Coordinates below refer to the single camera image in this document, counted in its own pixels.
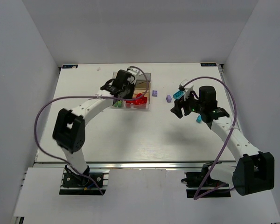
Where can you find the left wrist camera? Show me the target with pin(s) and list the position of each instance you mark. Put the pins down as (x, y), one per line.
(135, 72)

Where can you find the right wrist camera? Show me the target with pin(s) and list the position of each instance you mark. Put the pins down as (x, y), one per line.
(185, 88)

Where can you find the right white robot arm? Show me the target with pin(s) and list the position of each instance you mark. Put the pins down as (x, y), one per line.
(254, 170)

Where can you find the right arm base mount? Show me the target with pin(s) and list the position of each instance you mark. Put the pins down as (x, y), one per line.
(192, 181)

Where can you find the teal 2x4 lego brick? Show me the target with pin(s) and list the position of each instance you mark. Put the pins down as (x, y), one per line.
(178, 94)

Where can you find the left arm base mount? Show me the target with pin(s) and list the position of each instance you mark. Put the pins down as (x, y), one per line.
(72, 184)

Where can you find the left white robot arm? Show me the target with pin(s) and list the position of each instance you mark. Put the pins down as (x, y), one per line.
(69, 130)

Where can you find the amber tinted container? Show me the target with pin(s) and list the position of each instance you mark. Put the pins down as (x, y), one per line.
(140, 88)

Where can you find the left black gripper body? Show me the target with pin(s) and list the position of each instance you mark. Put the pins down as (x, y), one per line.
(125, 92)

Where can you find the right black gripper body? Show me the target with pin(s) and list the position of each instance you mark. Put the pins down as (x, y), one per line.
(184, 105)

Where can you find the red rounded lego brick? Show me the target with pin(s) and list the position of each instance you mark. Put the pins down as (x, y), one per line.
(134, 102)

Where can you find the grey smoked container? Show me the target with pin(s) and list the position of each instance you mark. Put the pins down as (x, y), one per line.
(143, 78)

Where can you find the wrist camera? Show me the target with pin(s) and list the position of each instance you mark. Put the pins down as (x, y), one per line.
(135, 72)
(185, 88)

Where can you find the light blue small lego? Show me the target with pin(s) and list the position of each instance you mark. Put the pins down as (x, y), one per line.
(199, 119)

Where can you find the lilac 2x2 lego brick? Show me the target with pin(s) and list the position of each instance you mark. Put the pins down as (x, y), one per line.
(154, 93)

